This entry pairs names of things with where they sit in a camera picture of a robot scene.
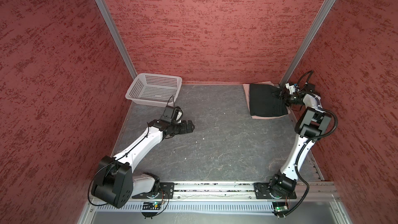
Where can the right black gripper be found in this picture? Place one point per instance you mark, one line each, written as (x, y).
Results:
(287, 98)

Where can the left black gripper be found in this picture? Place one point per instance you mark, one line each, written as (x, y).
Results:
(190, 124)

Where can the black shorts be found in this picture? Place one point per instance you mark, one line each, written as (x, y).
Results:
(266, 99)

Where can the pink shorts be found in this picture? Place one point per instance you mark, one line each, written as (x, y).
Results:
(267, 116)

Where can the white plastic basket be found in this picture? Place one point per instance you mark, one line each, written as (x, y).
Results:
(154, 89)

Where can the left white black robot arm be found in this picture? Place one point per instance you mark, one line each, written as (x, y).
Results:
(114, 182)

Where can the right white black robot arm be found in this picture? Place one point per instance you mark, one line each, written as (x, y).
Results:
(315, 124)

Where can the left green circuit board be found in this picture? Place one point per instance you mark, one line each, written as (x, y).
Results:
(151, 206)

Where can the green circuit board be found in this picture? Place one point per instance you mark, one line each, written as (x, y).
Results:
(280, 208)
(151, 206)

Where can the right green circuit board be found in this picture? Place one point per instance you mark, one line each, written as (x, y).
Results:
(280, 208)

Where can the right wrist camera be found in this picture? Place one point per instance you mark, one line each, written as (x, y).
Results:
(292, 89)

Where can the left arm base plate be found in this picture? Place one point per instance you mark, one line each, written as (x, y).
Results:
(160, 190)

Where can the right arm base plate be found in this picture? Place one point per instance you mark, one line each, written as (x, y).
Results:
(262, 190)

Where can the aluminium mounting rail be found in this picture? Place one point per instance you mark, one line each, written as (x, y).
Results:
(222, 191)

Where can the white slotted cable duct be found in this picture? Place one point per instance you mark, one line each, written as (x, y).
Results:
(251, 208)

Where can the right corner aluminium post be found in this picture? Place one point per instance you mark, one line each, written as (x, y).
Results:
(315, 26)

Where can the corner aluminium post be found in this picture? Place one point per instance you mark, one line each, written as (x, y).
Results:
(315, 26)
(104, 10)

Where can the left corner aluminium post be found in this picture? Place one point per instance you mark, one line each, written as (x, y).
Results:
(104, 10)

